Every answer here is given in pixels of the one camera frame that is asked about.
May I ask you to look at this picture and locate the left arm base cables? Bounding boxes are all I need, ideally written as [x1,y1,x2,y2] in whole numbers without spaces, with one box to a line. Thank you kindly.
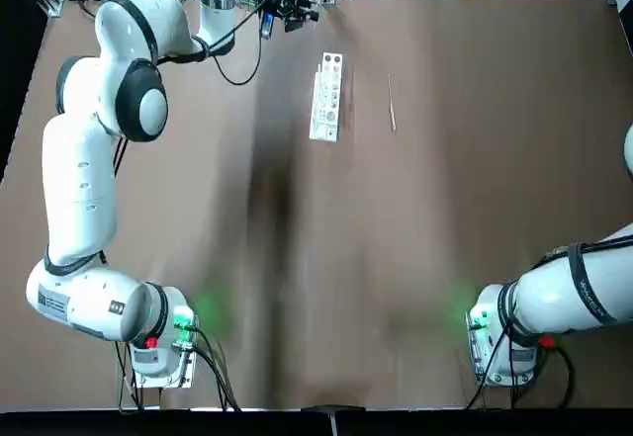
[111,324,243,413]

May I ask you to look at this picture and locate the white test tube rack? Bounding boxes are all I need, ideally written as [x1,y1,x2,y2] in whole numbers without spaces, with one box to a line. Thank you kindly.
[309,51,345,141]

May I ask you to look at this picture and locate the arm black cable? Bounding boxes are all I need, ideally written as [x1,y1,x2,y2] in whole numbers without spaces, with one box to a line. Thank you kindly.
[197,0,278,86]
[494,235,633,338]

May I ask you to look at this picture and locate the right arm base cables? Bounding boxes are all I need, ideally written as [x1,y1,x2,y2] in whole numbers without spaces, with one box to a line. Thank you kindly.
[467,329,576,410]

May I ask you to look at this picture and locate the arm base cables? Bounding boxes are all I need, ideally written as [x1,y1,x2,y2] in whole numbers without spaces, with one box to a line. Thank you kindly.
[111,324,243,413]
[467,329,576,410]

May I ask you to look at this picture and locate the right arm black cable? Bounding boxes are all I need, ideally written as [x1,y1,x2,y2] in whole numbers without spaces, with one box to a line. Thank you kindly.
[494,235,633,338]

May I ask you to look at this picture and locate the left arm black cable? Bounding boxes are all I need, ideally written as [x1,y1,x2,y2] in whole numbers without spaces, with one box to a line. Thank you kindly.
[197,0,278,86]

